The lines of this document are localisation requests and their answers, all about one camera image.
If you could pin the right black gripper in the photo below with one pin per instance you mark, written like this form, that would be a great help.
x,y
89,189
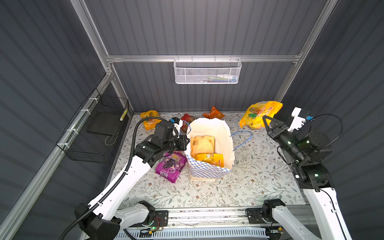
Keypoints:
x,y
277,130

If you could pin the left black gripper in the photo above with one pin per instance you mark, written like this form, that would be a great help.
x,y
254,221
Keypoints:
x,y
182,142

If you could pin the yellow snack bag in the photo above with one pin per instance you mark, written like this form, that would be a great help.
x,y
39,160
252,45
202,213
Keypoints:
x,y
253,117
213,159
152,119

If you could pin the purple grape snack bag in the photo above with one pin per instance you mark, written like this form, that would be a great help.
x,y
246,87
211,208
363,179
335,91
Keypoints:
x,y
171,166

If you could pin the tan bread snack pack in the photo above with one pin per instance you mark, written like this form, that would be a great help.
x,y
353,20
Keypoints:
x,y
201,145

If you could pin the white checkered paper bag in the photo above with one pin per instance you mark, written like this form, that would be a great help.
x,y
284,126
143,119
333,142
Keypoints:
x,y
219,129

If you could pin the yellow snack bag front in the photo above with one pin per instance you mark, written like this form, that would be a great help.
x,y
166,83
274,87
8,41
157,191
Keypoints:
x,y
213,159

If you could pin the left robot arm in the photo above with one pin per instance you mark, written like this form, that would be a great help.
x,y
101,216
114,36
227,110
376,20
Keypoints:
x,y
101,218

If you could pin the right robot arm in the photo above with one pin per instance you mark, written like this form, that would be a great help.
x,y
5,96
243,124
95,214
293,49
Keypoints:
x,y
304,156

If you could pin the red candy bag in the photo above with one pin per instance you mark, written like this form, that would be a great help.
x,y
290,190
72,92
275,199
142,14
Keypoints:
x,y
186,119

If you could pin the yellow marker pen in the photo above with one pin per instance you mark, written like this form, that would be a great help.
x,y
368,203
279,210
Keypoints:
x,y
123,115

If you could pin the floral table mat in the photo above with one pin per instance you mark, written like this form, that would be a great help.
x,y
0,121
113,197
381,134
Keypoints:
x,y
258,174

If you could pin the small orange snack packet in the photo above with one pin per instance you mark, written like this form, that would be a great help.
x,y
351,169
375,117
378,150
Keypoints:
x,y
214,114

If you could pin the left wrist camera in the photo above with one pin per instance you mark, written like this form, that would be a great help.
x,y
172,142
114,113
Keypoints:
x,y
178,123

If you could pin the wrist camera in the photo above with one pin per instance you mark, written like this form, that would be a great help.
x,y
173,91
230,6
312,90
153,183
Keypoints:
x,y
300,117
178,123

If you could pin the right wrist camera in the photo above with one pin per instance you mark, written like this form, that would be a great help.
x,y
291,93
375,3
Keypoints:
x,y
300,117

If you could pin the white wire wall basket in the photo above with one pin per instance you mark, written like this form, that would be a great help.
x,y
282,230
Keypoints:
x,y
210,72

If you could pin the black wire side basket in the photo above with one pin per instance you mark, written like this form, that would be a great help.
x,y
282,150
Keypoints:
x,y
96,132

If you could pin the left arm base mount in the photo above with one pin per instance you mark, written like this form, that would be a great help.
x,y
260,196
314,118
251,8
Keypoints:
x,y
155,219

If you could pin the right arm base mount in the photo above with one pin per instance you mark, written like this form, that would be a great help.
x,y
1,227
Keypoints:
x,y
255,216

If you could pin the white ventilated rail cover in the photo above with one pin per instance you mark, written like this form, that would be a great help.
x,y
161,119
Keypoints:
x,y
202,234

